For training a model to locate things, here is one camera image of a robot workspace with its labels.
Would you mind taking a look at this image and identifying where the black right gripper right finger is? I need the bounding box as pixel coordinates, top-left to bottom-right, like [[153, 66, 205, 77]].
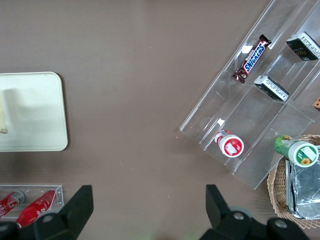
[[197, 184, 268, 240]]

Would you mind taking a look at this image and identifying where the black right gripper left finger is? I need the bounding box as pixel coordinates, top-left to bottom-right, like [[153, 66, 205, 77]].
[[33, 184, 94, 240]]

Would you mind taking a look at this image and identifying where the light tan wicker basket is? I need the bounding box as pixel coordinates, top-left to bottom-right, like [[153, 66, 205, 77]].
[[266, 134, 320, 230]]

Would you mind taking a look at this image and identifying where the cream rectangular tray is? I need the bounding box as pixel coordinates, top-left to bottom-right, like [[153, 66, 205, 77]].
[[0, 71, 69, 152]]

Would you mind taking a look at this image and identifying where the clear acrylic bottle rack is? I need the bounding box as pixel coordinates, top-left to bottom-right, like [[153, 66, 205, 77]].
[[0, 184, 65, 221]]

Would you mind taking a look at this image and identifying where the red cola bottle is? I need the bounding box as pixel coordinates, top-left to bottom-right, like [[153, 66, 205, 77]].
[[0, 190, 25, 219], [15, 189, 57, 230]]

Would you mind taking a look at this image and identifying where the red capped white bottle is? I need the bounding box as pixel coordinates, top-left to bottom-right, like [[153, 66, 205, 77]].
[[213, 129, 245, 159]]

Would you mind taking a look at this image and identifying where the silver foil pouch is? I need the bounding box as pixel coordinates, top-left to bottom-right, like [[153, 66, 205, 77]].
[[284, 158, 320, 221]]

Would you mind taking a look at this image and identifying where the clear acrylic stepped display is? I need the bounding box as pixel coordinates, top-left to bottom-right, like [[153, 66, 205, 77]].
[[178, 0, 320, 191]]

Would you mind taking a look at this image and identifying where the green white bottle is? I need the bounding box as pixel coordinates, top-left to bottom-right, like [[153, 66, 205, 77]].
[[273, 135, 320, 168]]

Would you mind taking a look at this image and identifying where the black small carton box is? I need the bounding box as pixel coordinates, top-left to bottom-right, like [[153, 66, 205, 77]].
[[253, 75, 290, 102], [285, 31, 320, 62]]

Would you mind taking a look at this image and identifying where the brown Snickers bar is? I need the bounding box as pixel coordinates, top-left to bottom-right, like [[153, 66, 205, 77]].
[[232, 34, 272, 85]]

